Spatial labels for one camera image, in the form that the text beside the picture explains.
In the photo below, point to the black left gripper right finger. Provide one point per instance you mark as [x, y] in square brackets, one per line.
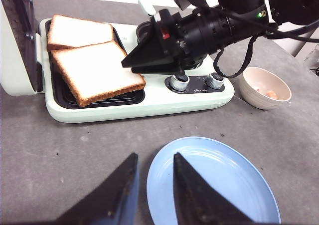
[197, 203]

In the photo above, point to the silver right control knob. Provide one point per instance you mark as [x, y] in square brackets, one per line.
[214, 80]

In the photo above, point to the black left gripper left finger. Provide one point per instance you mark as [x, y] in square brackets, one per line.
[113, 202]

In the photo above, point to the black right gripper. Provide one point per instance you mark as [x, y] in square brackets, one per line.
[204, 32]

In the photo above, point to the beige ribbed bowl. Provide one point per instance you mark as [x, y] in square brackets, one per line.
[254, 82]

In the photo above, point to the silver control knob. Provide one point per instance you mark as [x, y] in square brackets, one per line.
[214, 80]
[179, 82]

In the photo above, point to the silver left control knob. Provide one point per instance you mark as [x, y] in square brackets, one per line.
[179, 82]

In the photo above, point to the mint green breakfast maker base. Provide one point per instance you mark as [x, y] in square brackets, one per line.
[157, 98]

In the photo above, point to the mint green sandwich maker lid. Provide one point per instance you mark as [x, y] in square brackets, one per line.
[20, 49]

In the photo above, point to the pink cooked shrimp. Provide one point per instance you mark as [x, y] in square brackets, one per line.
[271, 94]

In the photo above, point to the toast slice with brown crust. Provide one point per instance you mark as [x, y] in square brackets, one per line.
[69, 32]

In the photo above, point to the blue round plate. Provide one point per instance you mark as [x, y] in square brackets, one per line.
[225, 169]

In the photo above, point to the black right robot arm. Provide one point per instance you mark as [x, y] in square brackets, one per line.
[272, 19]

